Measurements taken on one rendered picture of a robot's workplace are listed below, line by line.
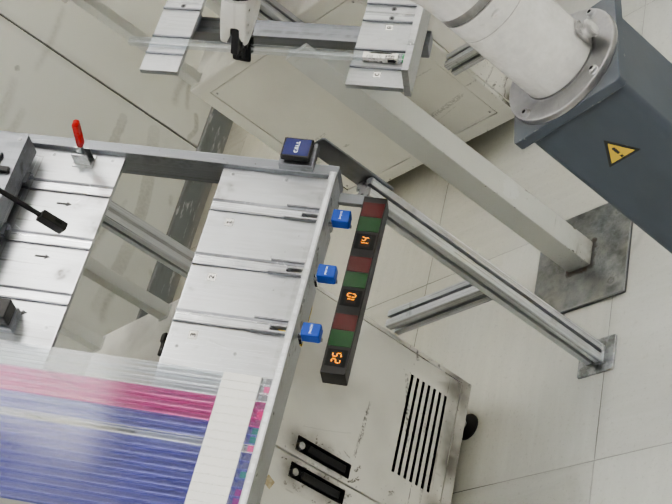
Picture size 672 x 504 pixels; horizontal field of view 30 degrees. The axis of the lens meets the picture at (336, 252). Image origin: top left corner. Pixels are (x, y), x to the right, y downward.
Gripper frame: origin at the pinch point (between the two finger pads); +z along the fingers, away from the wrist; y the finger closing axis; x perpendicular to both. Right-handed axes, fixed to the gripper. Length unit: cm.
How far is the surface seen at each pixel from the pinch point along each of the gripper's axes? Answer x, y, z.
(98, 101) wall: -85, -115, 172
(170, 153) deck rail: -8.5, 18.1, 10.0
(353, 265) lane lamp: 27.2, 35.1, 6.9
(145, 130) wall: -70, -116, 185
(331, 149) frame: 18.7, 13.0, 6.8
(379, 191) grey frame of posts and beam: 27.9, 14.5, 14.1
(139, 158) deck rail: -14.0, 19.0, 12.1
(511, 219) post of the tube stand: 53, -8, 46
